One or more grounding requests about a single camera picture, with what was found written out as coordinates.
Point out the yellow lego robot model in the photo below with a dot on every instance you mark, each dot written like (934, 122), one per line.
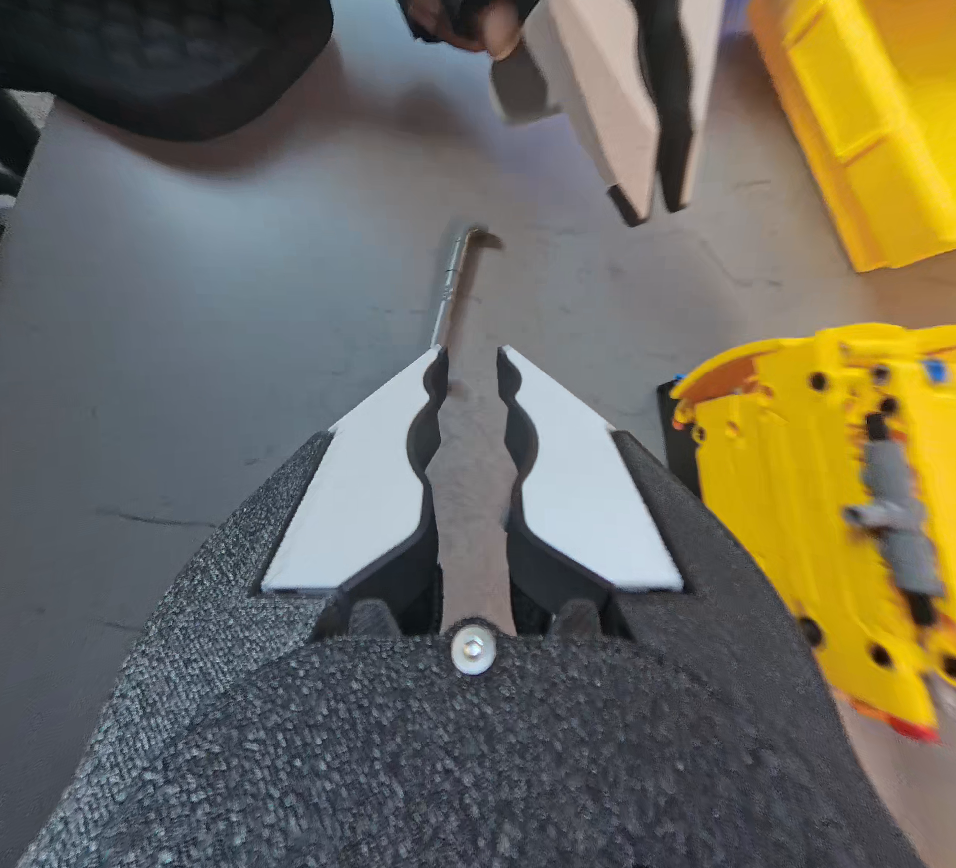
(784, 509)

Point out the black mesh office chair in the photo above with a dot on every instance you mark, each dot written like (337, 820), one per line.
(15, 136)

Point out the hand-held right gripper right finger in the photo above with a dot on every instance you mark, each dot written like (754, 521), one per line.
(597, 509)

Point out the yellow plastic bin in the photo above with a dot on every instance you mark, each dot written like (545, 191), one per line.
(859, 98)

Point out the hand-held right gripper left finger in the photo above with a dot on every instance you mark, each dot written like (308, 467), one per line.
(343, 509)

